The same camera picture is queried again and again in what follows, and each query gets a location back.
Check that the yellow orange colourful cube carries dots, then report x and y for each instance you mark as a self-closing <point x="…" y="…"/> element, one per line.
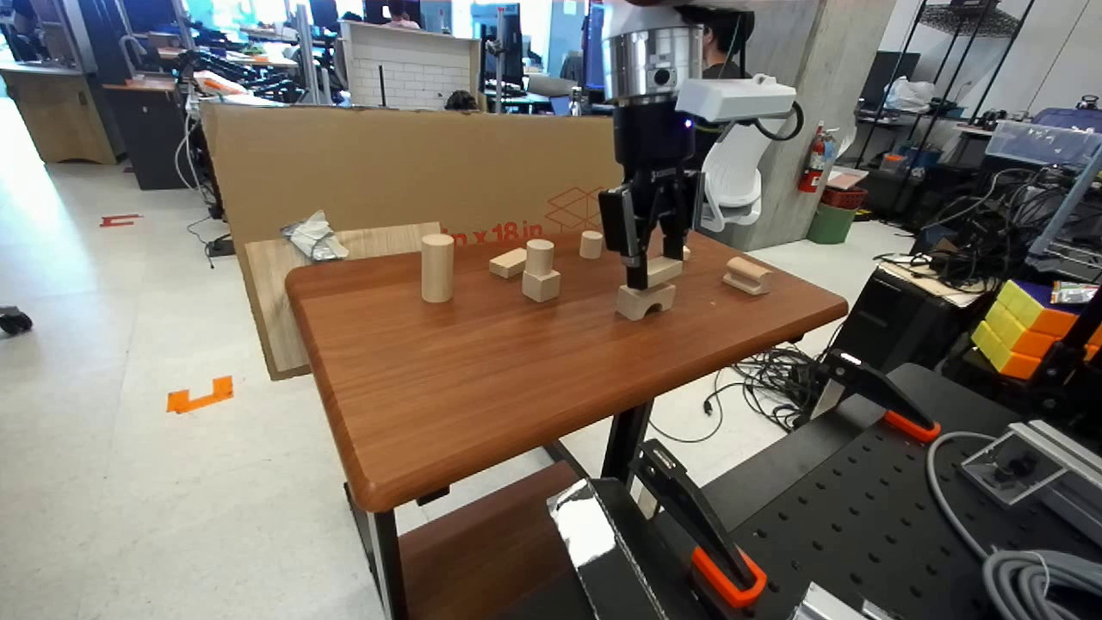
<point x="1020" y="328"/>

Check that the black caster wheel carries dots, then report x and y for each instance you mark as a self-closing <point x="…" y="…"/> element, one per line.
<point x="16" y="321"/>

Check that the wooden cube block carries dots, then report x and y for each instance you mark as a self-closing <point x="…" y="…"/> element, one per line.
<point x="542" y="286"/>

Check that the large brown cardboard panel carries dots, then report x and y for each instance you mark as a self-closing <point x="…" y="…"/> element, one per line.
<point x="345" y="159"/>

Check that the black perforated board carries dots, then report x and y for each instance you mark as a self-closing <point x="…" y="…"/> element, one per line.
<point x="873" y="503"/>

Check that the gray electrical box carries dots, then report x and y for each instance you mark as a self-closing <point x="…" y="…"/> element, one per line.
<point x="1020" y="468"/>

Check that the light wooden cabinet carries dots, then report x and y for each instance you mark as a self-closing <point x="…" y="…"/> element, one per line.
<point x="57" y="116"/>

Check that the brown wooden lower board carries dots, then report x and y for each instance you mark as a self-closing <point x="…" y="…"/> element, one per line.
<point x="482" y="554"/>

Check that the white office chair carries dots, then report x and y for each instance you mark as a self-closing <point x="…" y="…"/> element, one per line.
<point x="736" y="177"/>

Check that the red fire extinguisher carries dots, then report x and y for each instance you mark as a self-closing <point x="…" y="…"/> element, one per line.
<point x="815" y="159"/>

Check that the light wooden pallet board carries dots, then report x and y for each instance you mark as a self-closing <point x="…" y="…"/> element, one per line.
<point x="271" y="298"/>

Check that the short wooden cylinder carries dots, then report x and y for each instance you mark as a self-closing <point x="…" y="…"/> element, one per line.
<point x="537" y="257"/>
<point x="589" y="243"/>

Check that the white board panel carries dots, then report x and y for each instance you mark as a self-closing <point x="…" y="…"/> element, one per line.
<point x="407" y="71"/>

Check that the wooden arch block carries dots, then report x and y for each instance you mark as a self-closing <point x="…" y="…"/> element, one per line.
<point x="623" y="301"/>

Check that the black side cabinet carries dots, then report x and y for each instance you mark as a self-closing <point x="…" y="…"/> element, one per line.
<point x="901" y="321"/>

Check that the white crumpled cloth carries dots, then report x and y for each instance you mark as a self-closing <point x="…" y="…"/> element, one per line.
<point x="312" y="238"/>

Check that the tall wooden cylinder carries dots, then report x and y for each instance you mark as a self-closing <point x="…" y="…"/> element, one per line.
<point x="436" y="271"/>

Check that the flat wooden block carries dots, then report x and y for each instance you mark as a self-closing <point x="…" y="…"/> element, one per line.
<point x="749" y="267"/>
<point x="738" y="286"/>

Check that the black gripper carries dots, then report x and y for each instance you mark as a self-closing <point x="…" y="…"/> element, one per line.
<point x="655" y="143"/>

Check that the green bin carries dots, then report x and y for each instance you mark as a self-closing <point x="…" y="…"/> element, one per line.
<point x="826" y="221"/>

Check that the black metal table frame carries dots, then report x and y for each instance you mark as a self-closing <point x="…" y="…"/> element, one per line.
<point x="623" y="443"/>

